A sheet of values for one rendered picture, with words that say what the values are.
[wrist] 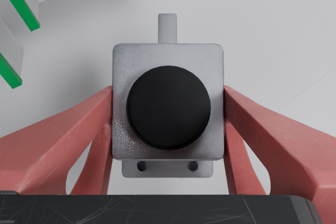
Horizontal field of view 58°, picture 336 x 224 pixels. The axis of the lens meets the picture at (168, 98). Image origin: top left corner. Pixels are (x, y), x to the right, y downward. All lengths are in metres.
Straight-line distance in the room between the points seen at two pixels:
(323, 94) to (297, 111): 0.03
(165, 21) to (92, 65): 0.19
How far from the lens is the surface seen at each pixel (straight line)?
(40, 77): 0.36
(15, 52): 0.21
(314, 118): 0.37
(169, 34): 0.16
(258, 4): 0.37
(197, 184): 0.33
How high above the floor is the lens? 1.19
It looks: 84 degrees down
